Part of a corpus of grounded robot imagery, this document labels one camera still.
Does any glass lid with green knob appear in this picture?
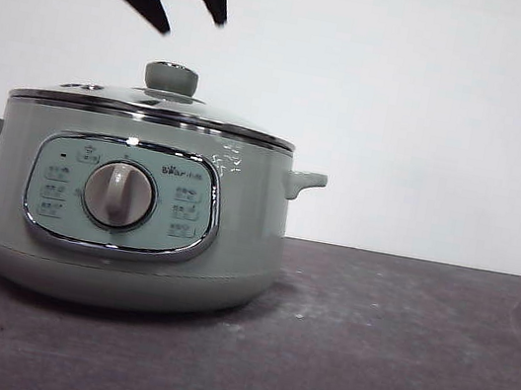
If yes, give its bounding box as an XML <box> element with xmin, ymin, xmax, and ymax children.
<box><xmin>6</xmin><ymin>36</ymin><xmax>307</xmax><ymax>155</ymax></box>

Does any pale green electric pot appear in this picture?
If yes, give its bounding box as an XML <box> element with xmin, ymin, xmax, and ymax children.
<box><xmin>0</xmin><ymin>85</ymin><xmax>335</xmax><ymax>341</ymax></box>

